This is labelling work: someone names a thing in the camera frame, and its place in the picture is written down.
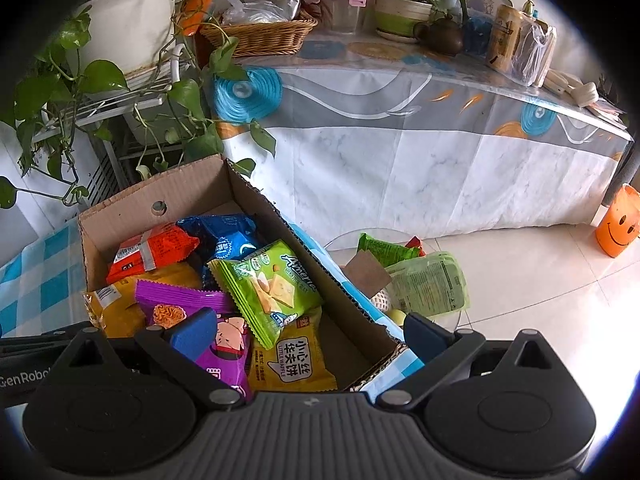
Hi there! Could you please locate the wicker basket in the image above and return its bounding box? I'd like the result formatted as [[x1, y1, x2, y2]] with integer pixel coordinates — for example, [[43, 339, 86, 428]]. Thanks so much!
[[199, 7, 319, 58]]

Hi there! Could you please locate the blue white checkered tablecloth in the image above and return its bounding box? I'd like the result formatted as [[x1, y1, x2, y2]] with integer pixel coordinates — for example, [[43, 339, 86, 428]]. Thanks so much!
[[0, 220, 426, 396]]

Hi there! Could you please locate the yellow waffle snack packet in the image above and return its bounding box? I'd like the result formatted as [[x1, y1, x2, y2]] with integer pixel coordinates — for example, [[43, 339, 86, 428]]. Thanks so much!
[[247, 307, 339, 395]]

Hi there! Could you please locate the blue jar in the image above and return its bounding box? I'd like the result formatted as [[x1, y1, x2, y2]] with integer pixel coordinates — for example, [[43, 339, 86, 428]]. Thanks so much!
[[462, 10, 496, 53]]

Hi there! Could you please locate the woven round coaster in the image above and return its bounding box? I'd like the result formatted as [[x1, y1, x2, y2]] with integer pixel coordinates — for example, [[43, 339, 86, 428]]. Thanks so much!
[[347, 40, 401, 61]]

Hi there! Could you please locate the gold tin can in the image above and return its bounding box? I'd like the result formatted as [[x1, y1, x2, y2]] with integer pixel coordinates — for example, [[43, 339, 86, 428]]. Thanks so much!
[[487, 4, 526, 73]]

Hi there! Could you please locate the cardboard box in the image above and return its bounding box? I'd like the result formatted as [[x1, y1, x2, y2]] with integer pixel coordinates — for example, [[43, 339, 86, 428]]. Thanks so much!
[[77, 154, 407, 395]]

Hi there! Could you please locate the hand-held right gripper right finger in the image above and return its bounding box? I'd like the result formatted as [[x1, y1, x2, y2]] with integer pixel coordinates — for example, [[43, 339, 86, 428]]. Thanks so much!
[[375, 311, 571, 408]]

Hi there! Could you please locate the white metal plant stand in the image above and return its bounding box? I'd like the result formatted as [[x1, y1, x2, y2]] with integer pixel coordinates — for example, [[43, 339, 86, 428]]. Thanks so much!
[[30, 45, 221, 206]]

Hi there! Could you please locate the clear plastic bag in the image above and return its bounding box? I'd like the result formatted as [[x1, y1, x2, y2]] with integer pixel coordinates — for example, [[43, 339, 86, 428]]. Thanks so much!
[[515, 15, 558, 88], [217, 0, 281, 26]]

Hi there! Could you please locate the yellow-orange snack packet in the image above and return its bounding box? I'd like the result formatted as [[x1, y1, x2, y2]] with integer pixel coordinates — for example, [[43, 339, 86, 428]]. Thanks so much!
[[82, 260, 203, 339]]

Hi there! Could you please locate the white plastic object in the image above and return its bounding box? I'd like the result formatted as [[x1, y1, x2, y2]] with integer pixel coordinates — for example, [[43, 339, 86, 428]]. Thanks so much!
[[542, 69, 601, 108]]

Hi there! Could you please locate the green pothos plant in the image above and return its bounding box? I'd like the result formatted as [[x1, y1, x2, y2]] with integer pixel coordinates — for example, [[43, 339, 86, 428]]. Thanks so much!
[[0, 0, 278, 211]]

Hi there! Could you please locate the potted plant green-white pot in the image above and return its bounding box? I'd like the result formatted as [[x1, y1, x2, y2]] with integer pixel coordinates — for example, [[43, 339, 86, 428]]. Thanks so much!
[[372, 0, 468, 43]]

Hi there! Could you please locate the green cracker snack packet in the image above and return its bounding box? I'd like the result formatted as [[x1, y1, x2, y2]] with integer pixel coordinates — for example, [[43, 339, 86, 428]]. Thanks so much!
[[207, 239, 325, 351]]

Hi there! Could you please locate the clear container with pink lid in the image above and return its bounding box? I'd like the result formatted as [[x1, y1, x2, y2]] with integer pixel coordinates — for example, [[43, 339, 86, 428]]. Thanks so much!
[[320, 0, 376, 36]]

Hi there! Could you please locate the orange plastic object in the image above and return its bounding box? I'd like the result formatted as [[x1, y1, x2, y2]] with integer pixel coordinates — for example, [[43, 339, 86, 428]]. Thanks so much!
[[180, 0, 218, 37]]

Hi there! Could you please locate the red snack packet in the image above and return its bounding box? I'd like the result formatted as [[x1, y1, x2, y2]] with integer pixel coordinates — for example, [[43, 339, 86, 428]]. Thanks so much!
[[106, 223, 201, 286]]

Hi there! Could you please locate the light green pouch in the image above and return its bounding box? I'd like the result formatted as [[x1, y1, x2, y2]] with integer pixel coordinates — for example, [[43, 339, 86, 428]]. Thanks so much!
[[385, 251, 471, 317]]

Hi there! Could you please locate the large white plant pot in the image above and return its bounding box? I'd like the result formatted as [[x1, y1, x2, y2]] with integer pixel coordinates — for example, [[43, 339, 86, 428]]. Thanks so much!
[[75, 0, 183, 78]]

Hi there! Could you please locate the brown clay teapot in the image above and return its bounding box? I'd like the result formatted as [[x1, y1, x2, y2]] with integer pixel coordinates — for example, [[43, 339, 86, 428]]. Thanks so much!
[[412, 12, 466, 57]]

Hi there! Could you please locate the silver foil bag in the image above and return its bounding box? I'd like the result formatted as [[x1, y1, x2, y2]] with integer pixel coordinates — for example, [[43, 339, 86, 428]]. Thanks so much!
[[270, 0, 303, 23]]

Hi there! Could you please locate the orange pumpkin bucket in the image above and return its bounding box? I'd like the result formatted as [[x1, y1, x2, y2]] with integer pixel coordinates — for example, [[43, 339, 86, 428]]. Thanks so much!
[[594, 184, 640, 259]]

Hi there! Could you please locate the dark green snack packet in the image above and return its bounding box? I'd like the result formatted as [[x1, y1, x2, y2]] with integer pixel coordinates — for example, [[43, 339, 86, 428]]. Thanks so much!
[[356, 232, 426, 268]]

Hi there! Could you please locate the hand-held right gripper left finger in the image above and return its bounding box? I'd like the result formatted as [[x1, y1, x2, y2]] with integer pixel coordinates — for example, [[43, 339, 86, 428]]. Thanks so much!
[[50, 306, 246, 408]]

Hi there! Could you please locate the purple snack packet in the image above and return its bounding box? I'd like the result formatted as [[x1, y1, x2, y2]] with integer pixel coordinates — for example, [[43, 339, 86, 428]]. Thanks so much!
[[134, 279, 253, 403]]

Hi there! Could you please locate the blue round coaster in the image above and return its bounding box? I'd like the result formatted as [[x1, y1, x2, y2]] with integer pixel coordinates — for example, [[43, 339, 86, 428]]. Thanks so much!
[[300, 40, 346, 61]]

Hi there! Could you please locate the blue snack packet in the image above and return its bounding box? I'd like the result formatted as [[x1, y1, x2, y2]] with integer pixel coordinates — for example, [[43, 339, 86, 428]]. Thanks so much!
[[176, 213, 261, 291]]

